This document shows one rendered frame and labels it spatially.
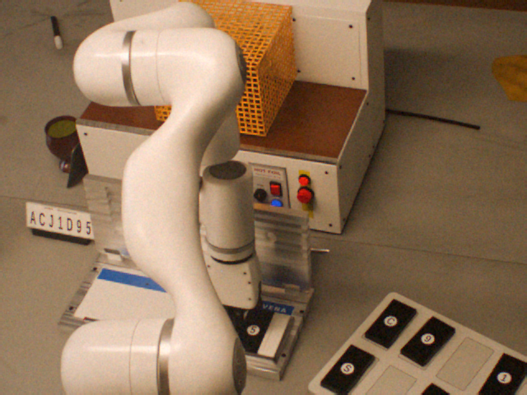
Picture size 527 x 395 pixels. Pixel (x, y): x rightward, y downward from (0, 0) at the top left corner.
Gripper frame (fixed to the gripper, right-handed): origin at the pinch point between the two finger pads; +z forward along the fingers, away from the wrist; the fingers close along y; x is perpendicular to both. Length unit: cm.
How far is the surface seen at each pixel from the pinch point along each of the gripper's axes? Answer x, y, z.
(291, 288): 10.7, 7.3, -1.2
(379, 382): -3.1, 27.9, 4.5
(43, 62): 69, -77, -10
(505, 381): 1.3, 48.7, 2.3
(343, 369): -3.3, 21.5, 3.3
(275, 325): 2.2, 7.0, 1.2
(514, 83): 84, 36, -13
